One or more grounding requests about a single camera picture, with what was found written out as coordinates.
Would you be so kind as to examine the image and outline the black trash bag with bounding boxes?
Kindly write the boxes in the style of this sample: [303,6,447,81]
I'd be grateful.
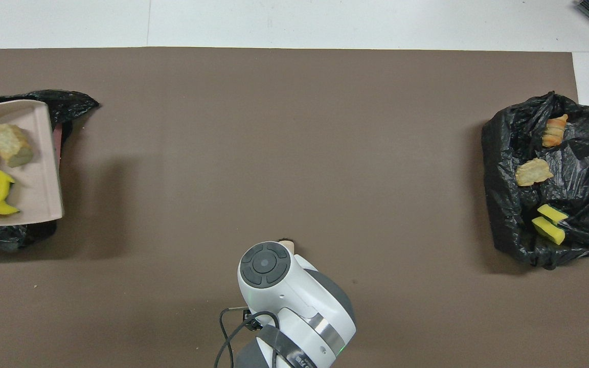
[482,91,589,270]
[0,90,100,252]

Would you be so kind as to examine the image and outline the striped orange croissant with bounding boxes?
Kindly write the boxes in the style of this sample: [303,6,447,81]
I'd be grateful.
[541,114,569,148]

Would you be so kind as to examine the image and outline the beige plastic dustpan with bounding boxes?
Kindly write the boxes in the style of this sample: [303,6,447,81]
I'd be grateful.
[0,99,65,226]

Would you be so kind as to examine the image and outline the pale bread chunk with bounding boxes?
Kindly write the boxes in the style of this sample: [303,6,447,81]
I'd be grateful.
[0,123,34,168]
[515,158,554,187]

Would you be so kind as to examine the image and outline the pink plastic bin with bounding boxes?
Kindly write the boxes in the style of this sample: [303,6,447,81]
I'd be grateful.
[52,124,64,169]

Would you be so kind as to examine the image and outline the brown table mat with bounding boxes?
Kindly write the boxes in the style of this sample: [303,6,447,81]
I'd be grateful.
[0,48,589,368]

